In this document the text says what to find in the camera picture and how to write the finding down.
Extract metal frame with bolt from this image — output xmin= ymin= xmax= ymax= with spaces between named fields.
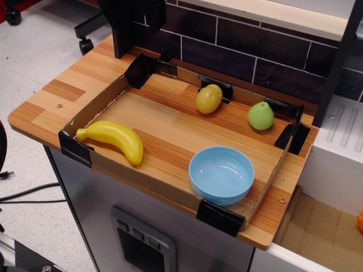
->
xmin=1 ymin=226 xmax=64 ymax=271

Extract toy dishwasher control panel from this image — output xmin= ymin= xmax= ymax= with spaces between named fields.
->
xmin=111 ymin=206 xmax=177 ymax=271

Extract dark vertical post right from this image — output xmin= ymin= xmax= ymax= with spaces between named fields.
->
xmin=312 ymin=0 xmax=362 ymax=128

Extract yellow toy banana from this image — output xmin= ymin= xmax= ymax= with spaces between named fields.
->
xmin=76 ymin=121 xmax=143 ymax=165

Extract black caster wheel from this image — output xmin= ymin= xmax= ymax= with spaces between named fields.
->
xmin=4 ymin=0 xmax=22 ymax=26

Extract light blue bowl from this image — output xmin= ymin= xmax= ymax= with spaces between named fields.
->
xmin=189 ymin=146 xmax=255 ymax=206

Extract white toy sink unit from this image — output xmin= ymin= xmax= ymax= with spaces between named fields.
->
xmin=250 ymin=96 xmax=362 ymax=271

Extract green toy pear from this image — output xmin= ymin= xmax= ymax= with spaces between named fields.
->
xmin=248 ymin=101 xmax=275 ymax=130

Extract orange toy object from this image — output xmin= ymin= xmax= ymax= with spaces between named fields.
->
xmin=357 ymin=214 xmax=363 ymax=232

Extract yellow-brown toy potato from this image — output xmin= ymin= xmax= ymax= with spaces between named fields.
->
xmin=196 ymin=84 xmax=223 ymax=114

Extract black floor cables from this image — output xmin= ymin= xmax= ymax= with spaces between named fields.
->
xmin=0 ymin=171 xmax=67 ymax=205

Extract black vertical post left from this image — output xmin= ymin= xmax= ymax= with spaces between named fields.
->
xmin=111 ymin=19 xmax=161 ymax=59

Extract office chair base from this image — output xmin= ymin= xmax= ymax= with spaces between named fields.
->
xmin=74 ymin=11 xmax=109 ymax=56

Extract cardboard fence with black tape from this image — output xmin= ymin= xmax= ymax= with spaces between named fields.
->
xmin=59 ymin=54 xmax=316 ymax=234

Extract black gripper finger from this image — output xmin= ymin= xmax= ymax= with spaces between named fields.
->
xmin=142 ymin=0 xmax=167 ymax=34
xmin=98 ymin=0 xmax=142 ymax=32

